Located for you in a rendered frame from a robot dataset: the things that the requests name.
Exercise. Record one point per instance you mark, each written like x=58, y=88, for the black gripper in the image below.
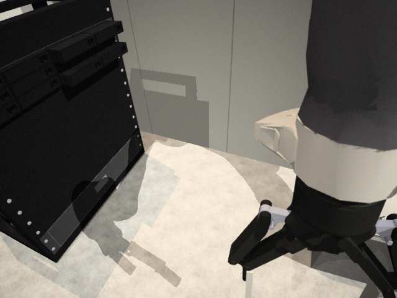
x=310, y=218

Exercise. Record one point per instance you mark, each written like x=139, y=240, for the black server rack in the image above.
x=61, y=157

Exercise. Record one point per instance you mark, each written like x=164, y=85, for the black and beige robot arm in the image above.
x=342, y=141

